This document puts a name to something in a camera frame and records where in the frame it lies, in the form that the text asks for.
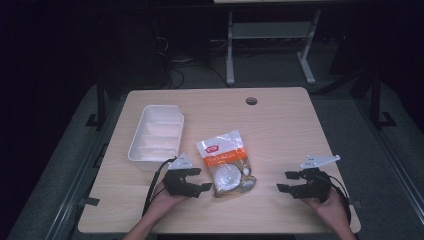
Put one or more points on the grey round table grommet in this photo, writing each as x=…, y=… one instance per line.
x=251, y=100

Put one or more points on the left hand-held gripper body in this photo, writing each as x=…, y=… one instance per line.
x=176, y=184

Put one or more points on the orange and white snack bag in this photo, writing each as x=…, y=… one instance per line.
x=228, y=163

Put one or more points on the person's left hand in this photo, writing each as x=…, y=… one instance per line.
x=163, y=201

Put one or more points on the white metal desk frame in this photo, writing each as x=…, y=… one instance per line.
x=266, y=30

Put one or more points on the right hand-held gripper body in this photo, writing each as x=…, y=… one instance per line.
x=313, y=188

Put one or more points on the black table edge clip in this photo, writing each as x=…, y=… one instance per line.
x=90, y=201

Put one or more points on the person's right hand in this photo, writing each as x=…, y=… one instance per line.
x=328, y=208

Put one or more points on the white divided plastic bin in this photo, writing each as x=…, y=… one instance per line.
x=156, y=136

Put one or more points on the black metal stand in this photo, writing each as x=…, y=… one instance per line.
x=100, y=106
x=376, y=103

